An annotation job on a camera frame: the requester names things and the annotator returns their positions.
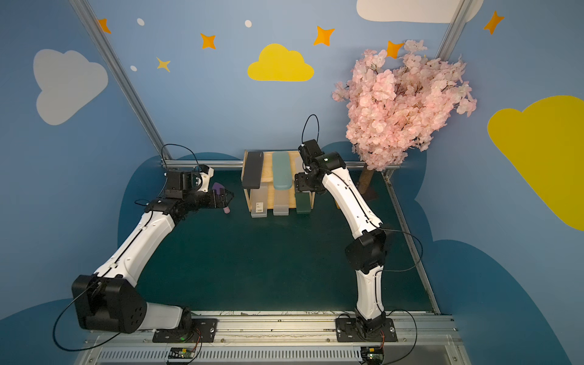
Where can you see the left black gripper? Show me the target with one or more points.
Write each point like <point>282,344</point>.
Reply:
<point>216,198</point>

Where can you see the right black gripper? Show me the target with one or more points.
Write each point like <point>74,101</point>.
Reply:
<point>302,183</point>

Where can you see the teal translucent pencil case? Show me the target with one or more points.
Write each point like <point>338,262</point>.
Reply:
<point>281,170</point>

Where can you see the black pencil case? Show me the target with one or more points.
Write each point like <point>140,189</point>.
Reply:
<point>252,172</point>

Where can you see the frosted case with barcode label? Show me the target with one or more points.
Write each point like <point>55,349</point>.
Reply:
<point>258,202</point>

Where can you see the clear rounded pencil case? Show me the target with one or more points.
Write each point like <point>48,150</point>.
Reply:
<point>298,165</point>

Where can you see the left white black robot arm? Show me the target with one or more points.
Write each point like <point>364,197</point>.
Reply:
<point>108,301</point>

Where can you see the dark green pencil case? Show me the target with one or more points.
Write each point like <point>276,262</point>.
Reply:
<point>303,203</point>

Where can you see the purple toy trowel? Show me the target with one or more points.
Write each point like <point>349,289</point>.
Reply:
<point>220,189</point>

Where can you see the frosted case with cap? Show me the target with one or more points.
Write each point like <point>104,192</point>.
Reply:
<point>281,205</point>

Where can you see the pink cherry blossom tree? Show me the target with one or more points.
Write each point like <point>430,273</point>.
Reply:
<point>391,111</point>

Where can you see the left green circuit board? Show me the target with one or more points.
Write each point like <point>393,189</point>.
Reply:
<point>181,354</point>

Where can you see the green circuit board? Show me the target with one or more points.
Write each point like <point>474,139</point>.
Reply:
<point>181,354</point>
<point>371,355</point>

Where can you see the right green circuit board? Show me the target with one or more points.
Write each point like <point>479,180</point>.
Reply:
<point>371,355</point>

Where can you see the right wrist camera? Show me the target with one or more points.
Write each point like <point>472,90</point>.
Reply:
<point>309,151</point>

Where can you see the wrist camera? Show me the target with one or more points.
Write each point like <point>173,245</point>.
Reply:
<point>309,151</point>
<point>182,183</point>

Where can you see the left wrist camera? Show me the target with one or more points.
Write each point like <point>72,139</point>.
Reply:
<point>182,183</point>

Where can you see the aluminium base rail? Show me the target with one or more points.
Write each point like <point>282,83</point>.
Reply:
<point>327,337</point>

